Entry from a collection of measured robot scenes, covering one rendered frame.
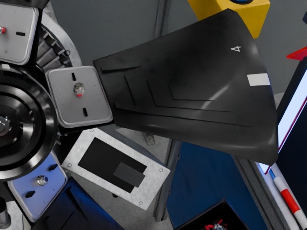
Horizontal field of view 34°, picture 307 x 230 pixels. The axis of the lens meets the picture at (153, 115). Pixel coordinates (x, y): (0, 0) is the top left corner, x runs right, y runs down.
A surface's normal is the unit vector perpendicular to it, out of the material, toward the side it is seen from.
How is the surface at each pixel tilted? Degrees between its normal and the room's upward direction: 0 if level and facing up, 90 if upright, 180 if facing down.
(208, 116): 18
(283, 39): 90
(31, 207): 53
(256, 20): 90
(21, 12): 48
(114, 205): 0
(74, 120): 7
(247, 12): 90
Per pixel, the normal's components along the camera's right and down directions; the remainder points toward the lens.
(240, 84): 0.32, -0.37
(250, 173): -0.94, 0.20
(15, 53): -0.49, -0.06
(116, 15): 0.33, 0.77
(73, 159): 0.32, 0.20
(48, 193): 0.85, -0.25
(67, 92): 0.21, -0.63
